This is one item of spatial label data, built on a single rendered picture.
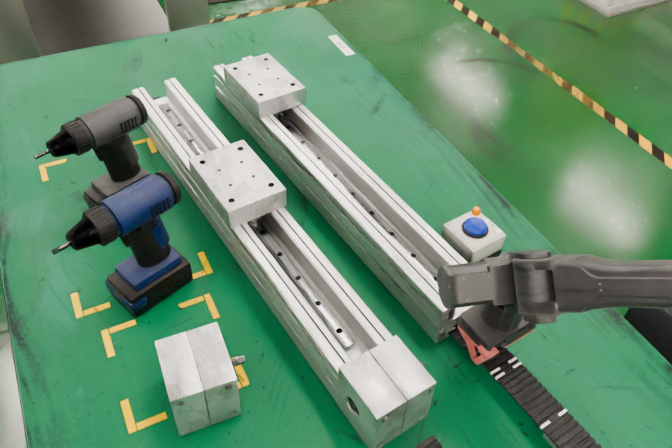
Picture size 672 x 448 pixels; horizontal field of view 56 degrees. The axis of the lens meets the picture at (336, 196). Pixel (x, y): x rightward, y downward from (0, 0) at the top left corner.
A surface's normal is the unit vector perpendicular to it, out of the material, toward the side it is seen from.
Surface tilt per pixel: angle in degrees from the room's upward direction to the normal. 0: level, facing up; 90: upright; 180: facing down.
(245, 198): 0
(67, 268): 0
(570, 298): 67
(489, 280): 45
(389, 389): 0
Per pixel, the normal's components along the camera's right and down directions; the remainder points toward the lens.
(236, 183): 0.04, -0.73
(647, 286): -0.73, 0.06
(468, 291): 0.07, -0.04
